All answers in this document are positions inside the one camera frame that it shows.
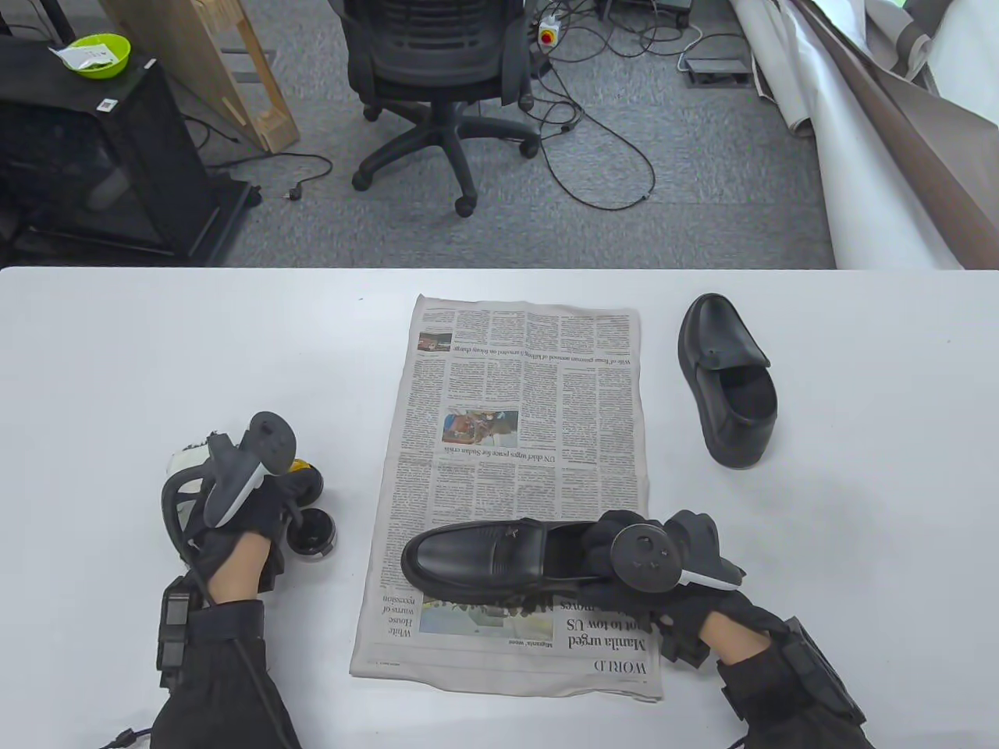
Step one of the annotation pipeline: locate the person's left hand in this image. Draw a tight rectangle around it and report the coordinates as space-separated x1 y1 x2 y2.
191 468 307 609

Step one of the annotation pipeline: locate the person's right hand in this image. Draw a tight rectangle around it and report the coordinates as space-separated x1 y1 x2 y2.
581 509 791 669

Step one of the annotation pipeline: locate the black round shoe polish lid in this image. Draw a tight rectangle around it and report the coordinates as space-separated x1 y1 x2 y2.
281 467 325 504

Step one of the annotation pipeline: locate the black shoe polish tin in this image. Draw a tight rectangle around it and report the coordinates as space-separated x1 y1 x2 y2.
285 509 337 559

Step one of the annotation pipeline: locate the grey hand controller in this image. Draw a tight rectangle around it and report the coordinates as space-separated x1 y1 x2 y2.
609 513 746 595
162 411 297 563

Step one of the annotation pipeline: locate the white grey polishing cloth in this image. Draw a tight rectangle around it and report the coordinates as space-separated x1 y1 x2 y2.
166 431 235 563

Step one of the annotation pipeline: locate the black leather shoe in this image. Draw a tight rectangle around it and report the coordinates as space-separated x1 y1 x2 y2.
400 517 625 603
677 293 779 469

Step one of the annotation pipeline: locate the printed newspaper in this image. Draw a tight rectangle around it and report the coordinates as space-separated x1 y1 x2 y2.
349 295 664 701

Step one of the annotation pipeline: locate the person's right forearm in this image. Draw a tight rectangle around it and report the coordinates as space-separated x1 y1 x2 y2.
714 620 867 749

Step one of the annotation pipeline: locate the person's left forearm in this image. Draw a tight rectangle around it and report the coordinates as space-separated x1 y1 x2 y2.
148 534 301 749

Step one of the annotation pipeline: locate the black cabinet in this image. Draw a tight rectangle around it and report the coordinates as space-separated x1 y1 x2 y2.
0 35 262 266

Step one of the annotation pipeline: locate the white rolled sheet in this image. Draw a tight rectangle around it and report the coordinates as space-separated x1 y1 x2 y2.
730 0 969 270

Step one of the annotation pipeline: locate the green bowl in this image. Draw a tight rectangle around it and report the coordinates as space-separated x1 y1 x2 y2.
59 34 132 80

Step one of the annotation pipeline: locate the black office chair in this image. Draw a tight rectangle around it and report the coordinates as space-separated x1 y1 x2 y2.
341 0 542 218

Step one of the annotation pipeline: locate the white paper packet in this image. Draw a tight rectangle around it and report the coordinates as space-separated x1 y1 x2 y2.
48 43 116 73

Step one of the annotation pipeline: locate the brown rolled sheet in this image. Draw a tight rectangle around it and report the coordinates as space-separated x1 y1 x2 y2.
792 0 999 270

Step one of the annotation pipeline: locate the grey floor box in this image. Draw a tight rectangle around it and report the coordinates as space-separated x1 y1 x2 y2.
684 57 753 87

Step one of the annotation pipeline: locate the grey fabric sheet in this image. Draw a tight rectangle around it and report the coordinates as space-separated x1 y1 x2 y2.
859 0 957 83

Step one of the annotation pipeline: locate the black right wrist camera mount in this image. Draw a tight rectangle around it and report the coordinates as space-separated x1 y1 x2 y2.
780 620 867 726

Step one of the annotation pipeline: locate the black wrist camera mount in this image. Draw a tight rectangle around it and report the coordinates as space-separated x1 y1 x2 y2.
780 620 867 726
156 577 196 691

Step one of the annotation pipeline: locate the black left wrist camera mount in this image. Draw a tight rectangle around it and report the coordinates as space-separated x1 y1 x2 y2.
156 577 196 691

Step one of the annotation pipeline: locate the black cable with plug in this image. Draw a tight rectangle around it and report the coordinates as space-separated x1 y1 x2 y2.
204 153 335 202

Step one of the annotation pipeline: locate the long black floor cable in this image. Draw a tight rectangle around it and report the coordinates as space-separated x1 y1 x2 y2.
539 47 656 211

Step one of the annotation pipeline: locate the wooden frame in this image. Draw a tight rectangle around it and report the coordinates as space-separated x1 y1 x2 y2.
101 0 301 154

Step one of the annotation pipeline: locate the black metal post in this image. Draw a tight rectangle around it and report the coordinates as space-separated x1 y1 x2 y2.
35 0 79 44

